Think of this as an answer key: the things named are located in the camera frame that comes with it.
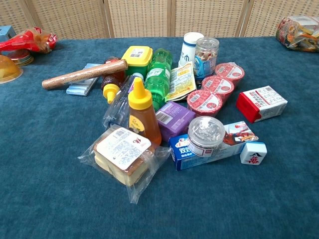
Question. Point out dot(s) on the green plastic soda bottle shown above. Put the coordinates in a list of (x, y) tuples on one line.
[(157, 74)]

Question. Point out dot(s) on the dark syrup bottle yellow cap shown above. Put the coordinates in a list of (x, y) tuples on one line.
[(111, 82)]

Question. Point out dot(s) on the clear jar with snacks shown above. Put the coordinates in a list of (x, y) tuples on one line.
[(207, 52)]

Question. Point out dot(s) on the clear empty plastic bottle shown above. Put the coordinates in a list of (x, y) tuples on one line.
[(117, 107)]

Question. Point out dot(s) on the packaged sandwich cake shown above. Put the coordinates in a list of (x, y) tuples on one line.
[(124, 155)]

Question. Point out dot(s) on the red lidded jelly cup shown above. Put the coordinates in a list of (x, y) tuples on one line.
[(230, 72), (218, 85), (205, 102)]

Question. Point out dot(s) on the light blue box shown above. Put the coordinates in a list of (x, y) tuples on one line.
[(6, 32)]

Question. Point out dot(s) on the white blue paper cup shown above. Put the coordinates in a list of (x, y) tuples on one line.
[(188, 51)]

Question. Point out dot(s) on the large mahjong tile block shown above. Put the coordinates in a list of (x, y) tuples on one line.
[(253, 156)]

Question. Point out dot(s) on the round metal tin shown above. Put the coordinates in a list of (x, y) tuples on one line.
[(21, 58)]

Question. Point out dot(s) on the light blue tissue pack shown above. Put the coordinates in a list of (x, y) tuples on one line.
[(79, 86)]

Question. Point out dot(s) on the colourful snack bag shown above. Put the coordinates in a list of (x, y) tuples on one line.
[(299, 33)]

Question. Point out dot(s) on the woven folding screen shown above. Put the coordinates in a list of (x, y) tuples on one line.
[(159, 17)]

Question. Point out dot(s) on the blue white toothpaste box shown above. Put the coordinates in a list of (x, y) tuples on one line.
[(189, 159)]

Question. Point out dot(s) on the purple soap box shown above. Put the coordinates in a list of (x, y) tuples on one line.
[(175, 119)]

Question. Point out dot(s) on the yellow green sachet packet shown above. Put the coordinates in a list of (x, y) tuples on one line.
[(181, 83)]

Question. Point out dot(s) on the clear round paperclip jar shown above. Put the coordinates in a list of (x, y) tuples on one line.
[(203, 135)]

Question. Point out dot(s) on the orange translucent dome bowl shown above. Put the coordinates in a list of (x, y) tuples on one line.
[(8, 68)]

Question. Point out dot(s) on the yellow lid green container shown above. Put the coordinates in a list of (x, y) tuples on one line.
[(137, 60)]

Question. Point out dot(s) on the white box with red top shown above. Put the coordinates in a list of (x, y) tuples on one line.
[(266, 102)]

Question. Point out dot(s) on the honey bottle yellow cap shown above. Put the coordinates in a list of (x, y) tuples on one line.
[(142, 117)]

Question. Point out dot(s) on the red plastic snack bag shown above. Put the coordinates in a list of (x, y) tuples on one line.
[(27, 41)]

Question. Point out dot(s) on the brown paper roll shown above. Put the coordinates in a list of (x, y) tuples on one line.
[(84, 74)]

